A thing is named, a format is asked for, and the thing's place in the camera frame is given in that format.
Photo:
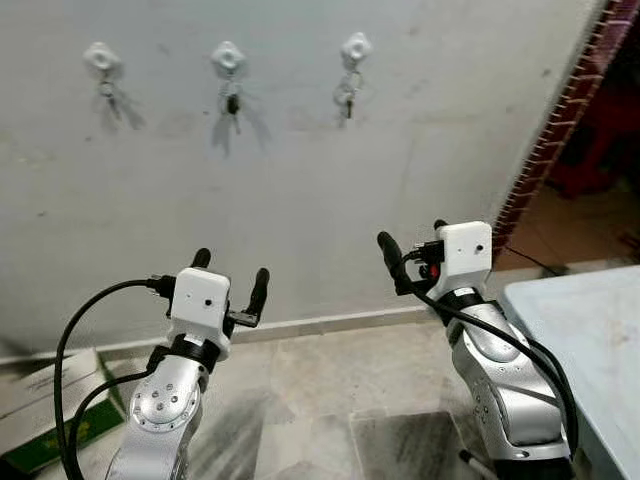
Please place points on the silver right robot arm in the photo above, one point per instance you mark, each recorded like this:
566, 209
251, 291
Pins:
510, 390

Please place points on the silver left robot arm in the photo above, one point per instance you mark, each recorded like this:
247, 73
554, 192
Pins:
165, 410

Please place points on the key with black fob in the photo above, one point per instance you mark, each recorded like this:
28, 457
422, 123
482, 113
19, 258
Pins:
232, 102

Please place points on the red plastic stool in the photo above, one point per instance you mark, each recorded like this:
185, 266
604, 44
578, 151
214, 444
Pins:
595, 140

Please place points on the white plastic table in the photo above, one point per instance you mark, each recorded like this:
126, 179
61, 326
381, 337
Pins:
590, 350

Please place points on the small silver key bunch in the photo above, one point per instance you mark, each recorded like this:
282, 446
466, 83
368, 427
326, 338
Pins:
108, 95

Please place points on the white table leg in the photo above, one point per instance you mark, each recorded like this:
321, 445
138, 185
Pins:
470, 460

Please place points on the white and green cardboard box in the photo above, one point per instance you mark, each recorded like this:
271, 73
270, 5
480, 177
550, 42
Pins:
40, 400

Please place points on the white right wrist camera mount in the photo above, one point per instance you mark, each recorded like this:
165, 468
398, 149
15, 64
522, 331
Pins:
465, 255

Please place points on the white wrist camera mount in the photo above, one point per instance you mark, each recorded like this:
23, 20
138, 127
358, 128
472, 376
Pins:
465, 255
198, 300

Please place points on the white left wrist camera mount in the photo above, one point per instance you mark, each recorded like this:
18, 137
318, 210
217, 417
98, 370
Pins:
198, 300

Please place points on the white wall hook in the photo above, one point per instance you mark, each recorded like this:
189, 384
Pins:
228, 55
101, 55
355, 45

